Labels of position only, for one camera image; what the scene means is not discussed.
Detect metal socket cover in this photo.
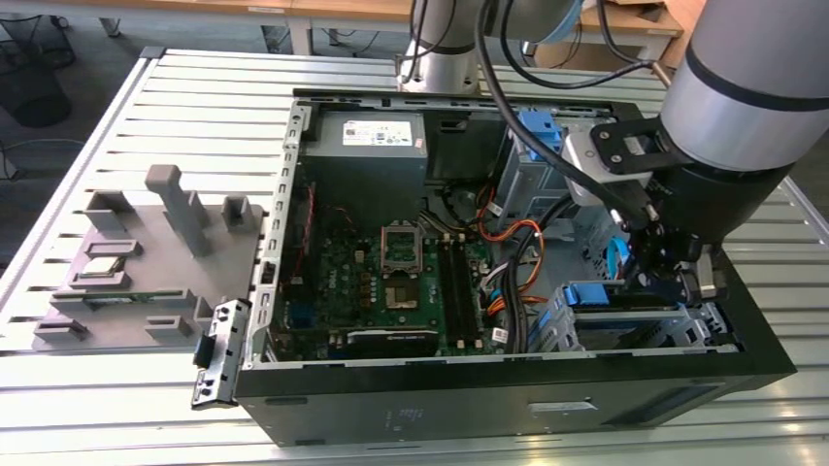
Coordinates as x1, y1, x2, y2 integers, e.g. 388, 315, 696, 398
379, 222, 427, 279

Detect green motherboard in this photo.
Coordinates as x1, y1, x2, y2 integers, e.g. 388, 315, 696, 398
278, 227, 501, 360

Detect yellow black power wires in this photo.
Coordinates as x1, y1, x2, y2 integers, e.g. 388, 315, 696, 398
416, 206, 485, 239

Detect grey metal drive cage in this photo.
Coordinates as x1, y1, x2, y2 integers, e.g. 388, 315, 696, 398
495, 109, 649, 219

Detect blue data wire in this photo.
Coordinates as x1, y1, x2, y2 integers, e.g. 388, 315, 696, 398
605, 226, 634, 283

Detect orange wire bundle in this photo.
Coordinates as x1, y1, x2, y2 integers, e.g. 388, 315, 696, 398
478, 203, 551, 312

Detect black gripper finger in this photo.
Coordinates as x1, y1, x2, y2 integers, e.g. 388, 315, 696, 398
611, 203, 677, 298
674, 236, 724, 303

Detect black camera cable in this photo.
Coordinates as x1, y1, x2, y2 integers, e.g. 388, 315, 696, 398
475, 0, 655, 215

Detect thin red wire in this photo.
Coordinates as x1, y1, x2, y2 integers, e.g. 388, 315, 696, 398
288, 180, 320, 287

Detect grey power supply unit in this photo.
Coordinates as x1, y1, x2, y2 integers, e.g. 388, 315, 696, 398
300, 109, 433, 234

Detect metal expansion slot latch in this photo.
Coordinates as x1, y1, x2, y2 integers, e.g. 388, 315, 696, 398
190, 296, 252, 412

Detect silver CPU chip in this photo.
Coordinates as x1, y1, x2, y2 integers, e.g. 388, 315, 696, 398
80, 256, 124, 278

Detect wooden desk white legs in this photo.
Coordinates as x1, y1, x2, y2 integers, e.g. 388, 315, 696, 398
76, 0, 415, 57
523, 0, 686, 74

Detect metal disk bay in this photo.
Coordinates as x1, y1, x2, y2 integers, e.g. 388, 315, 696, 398
530, 279, 740, 353

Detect CPU socket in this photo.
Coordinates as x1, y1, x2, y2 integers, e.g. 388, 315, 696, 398
382, 283, 421, 312

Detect black mesh bin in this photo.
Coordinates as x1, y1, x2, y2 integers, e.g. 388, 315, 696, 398
0, 13, 77, 128

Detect black RAM slot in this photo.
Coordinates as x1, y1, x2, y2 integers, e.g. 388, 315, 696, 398
453, 232, 478, 350
458, 232, 486, 350
445, 232, 469, 350
438, 232, 461, 350

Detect grey parts rack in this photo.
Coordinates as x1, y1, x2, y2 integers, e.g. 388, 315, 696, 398
31, 163, 271, 358

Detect green RAM stick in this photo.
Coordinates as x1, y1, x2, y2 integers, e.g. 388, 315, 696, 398
83, 293, 156, 307

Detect black cable bundle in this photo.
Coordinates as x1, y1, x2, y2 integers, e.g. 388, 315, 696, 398
502, 193, 585, 353

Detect hard disk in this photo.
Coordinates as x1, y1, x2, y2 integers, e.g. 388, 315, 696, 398
530, 283, 691, 350

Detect black graphics card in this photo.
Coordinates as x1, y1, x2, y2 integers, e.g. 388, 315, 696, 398
328, 327, 442, 360

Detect black open PC case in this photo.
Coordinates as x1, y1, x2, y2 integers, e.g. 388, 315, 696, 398
230, 86, 797, 447

